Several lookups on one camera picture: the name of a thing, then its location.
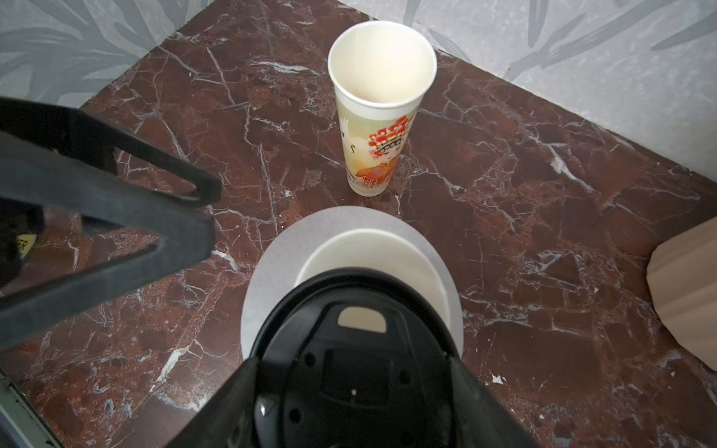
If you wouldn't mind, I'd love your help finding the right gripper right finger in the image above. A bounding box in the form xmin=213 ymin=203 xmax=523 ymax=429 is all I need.
xmin=450 ymin=358 xmax=539 ymax=447

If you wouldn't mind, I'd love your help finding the pink ribbed flower pot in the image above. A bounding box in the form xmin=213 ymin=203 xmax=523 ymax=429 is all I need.
xmin=646 ymin=218 xmax=716 ymax=370

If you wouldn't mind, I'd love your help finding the printed paper cup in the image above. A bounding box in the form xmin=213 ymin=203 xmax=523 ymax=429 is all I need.
xmin=296 ymin=229 xmax=450 ymax=324
xmin=328 ymin=21 xmax=437 ymax=197

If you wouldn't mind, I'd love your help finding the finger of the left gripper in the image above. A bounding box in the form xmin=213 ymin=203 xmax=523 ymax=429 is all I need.
xmin=1 ymin=97 xmax=222 ymax=349

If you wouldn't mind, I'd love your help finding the black cup lid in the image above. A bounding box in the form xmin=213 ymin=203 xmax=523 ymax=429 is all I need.
xmin=251 ymin=268 xmax=457 ymax=447

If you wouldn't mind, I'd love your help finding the round leak-proof paper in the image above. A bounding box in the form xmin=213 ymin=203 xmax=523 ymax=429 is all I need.
xmin=241 ymin=206 xmax=464 ymax=358

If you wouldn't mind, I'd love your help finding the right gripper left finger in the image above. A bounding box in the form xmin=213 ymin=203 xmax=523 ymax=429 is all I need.
xmin=167 ymin=357 xmax=259 ymax=447

